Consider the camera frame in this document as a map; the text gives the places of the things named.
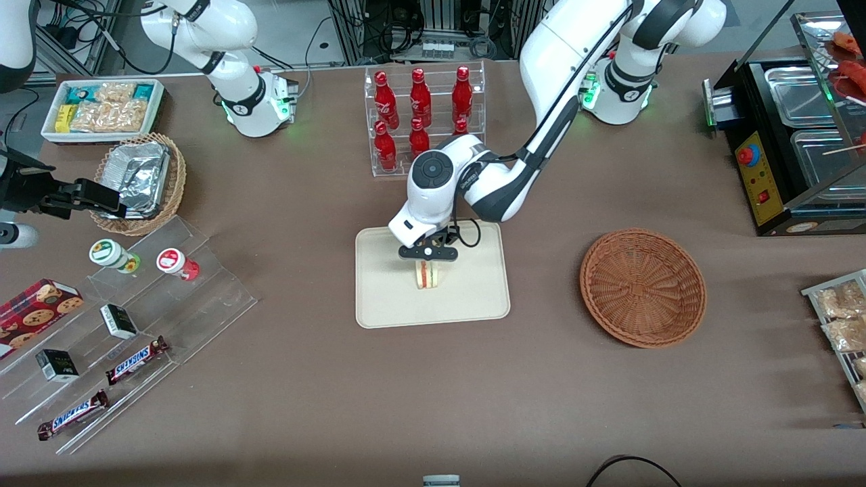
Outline steel warmer pan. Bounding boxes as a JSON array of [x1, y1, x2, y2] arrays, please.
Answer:
[[790, 128, 866, 191], [764, 66, 838, 129]]

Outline clear acrylic step display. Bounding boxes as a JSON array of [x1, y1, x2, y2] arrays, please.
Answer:
[[0, 216, 258, 456]]

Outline small clear snack bag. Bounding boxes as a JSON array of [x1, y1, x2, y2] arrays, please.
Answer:
[[94, 82, 137, 104]]

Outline round brown wicker basket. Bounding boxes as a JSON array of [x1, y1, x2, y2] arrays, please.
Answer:
[[580, 228, 708, 350]]

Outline green lid cup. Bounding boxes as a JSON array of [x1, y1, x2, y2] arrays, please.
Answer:
[[89, 239, 141, 274]]

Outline black food warmer cabinet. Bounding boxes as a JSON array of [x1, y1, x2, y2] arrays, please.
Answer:
[[702, 0, 866, 237]]

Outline Snickers chocolate bar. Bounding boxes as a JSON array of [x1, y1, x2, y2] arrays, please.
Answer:
[[105, 335, 170, 387], [37, 389, 110, 442]]

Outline beige plastic tray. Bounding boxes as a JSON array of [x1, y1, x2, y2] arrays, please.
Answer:
[[355, 222, 511, 330]]

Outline red cookie box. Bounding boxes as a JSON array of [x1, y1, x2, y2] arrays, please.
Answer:
[[0, 278, 85, 360]]

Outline silver foil container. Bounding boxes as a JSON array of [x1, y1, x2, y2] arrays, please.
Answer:
[[100, 141, 170, 219]]

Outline black floor cable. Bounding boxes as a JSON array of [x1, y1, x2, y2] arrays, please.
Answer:
[[585, 455, 685, 487]]

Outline small black white carton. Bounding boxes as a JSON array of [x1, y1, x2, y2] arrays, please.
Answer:
[[35, 348, 81, 384], [99, 304, 139, 340]]

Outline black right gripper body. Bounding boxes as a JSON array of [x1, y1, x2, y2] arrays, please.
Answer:
[[0, 149, 59, 213]]

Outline large clear snack bag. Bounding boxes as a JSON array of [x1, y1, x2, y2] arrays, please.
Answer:
[[70, 100, 150, 134]]

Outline red lid cup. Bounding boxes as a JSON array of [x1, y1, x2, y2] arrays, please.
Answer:
[[156, 248, 200, 282]]

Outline white snack box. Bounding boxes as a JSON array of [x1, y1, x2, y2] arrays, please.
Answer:
[[41, 78, 166, 145]]

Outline metal equipment rack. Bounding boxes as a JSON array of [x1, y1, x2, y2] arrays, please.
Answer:
[[327, 0, 543, 66]]

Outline clear acrylic bottle rack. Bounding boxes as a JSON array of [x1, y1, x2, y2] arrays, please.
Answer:
[[363, 60, 487, 179]]

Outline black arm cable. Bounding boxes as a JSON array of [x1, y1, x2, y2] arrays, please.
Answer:
[[449, 0, 643, 248]]

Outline clear bag of crackers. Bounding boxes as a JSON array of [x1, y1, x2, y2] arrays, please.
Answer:
[[821, 318, 866, 353], [814, 281, 866, 319]]

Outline tan wicker basket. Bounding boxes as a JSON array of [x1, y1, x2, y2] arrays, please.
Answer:
[[89, 132, 187, 237]]

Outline grey snack display tray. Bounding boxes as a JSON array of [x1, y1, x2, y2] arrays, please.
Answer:
[[801, 269, 866, 415]]

